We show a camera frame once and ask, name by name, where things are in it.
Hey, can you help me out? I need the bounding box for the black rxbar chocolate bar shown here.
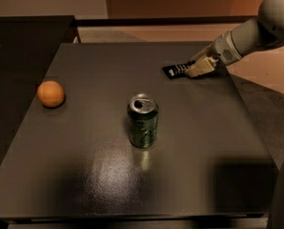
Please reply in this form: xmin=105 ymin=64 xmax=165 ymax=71
xmin=162 ymin=61 xmax=194 ymax=79

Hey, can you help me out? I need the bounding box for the orange fruit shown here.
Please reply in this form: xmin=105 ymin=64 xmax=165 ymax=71
xmin=36 ymin=81 xmax=66 ymax=108

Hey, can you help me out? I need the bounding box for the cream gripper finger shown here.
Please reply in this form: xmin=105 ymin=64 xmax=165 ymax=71
xmin=189 ymin=45 xmax=212 ymax=62
xmin=185 ymin=55 xmax=217 ymax=78

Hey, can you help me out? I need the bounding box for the green soda can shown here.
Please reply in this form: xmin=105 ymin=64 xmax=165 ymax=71
xmin=127 ymin=93 xmax=159 ymax=148

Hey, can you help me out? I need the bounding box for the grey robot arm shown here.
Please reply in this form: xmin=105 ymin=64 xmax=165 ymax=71
xmin=185 ymin=0 xmax=284 ymax=78

